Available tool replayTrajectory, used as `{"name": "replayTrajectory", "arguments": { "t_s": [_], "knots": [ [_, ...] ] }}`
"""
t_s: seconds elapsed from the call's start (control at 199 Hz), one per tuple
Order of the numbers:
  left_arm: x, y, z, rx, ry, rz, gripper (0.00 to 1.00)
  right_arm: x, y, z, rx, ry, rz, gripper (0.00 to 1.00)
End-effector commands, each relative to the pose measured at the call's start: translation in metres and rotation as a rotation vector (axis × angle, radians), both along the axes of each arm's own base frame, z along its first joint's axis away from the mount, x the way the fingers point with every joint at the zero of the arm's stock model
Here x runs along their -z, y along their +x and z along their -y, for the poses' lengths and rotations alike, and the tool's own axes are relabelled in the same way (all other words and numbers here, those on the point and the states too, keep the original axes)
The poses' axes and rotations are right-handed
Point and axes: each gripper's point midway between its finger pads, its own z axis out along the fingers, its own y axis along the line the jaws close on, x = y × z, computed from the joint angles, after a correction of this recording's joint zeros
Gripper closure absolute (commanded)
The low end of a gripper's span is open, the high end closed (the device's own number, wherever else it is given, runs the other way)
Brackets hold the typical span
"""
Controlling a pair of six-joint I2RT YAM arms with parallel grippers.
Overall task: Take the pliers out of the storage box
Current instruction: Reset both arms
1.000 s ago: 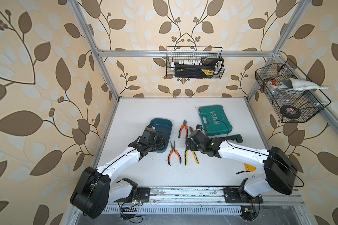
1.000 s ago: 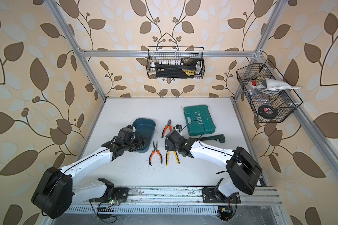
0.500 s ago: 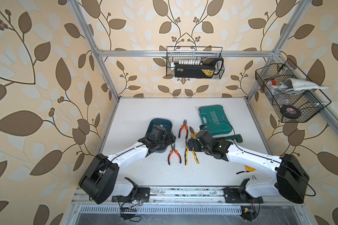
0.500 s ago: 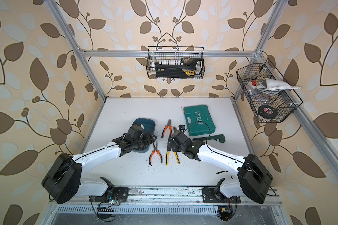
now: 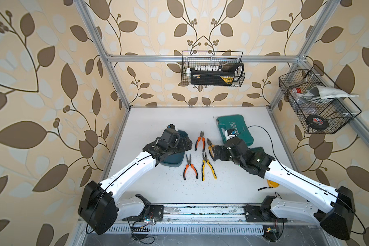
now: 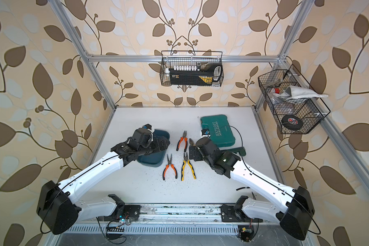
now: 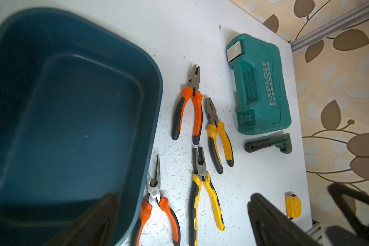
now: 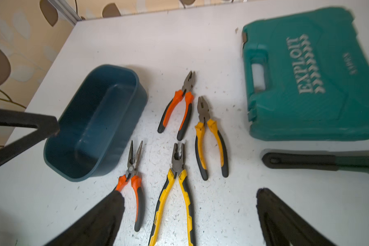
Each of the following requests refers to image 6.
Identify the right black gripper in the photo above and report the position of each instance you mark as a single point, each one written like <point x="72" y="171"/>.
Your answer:
<point x="197" y="156"/>

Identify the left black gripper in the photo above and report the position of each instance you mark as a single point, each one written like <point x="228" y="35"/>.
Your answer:
<point x="161" y="143"/>

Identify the yellow combination pliers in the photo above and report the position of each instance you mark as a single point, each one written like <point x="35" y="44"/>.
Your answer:
<point x="192" y="143"/>

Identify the dark teal storage tray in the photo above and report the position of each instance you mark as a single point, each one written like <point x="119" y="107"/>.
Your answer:
<point x="156" y="159"/>

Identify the orange combination pliers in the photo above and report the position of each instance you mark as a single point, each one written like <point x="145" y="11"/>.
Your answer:
<point x="183" y="139"/>

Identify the orange needle nose pliers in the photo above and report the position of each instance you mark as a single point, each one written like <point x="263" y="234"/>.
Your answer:
<point x="168" y="166"/>

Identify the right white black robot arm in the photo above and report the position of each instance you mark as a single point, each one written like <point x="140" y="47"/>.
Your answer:
<point x="292" y="208"/>

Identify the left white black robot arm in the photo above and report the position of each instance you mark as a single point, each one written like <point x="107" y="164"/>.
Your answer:
<point x="60" y="205"/>

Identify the black yellow tool box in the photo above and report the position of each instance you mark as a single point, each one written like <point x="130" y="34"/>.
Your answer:
<point x="193" y="78"/>

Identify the green plastic tool case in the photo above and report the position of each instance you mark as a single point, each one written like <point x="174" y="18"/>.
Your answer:
<point x="217" y="129"/>

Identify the green clamp tool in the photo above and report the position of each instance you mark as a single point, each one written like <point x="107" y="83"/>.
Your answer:
<point x="239" y="150"/>

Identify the black tape roll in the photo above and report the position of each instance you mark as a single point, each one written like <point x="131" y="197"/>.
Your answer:
<point x="292" y="122"/>

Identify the grey cloth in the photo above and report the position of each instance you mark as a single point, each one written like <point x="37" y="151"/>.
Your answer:
<point x="296" y="93"/>

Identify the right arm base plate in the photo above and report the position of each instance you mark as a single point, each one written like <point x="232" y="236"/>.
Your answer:
<point x="235" y="214"/>

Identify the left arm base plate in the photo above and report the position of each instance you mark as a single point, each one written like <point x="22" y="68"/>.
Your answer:
<point x="127" y="212"/>

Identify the aluminium front rail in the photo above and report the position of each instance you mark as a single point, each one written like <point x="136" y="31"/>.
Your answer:
<point x="180" y="213"/>

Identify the back black wire basket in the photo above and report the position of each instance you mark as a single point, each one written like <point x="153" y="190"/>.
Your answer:
<point x="191" y="60"/>

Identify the black wire basket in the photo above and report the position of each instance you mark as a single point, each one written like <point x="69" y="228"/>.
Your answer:
<point x="312" y="111"/>
<point x="191" y="60"/>

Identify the right black wire basket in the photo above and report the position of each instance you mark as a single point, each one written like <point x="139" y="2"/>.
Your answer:
<point x="312" y="111"/>

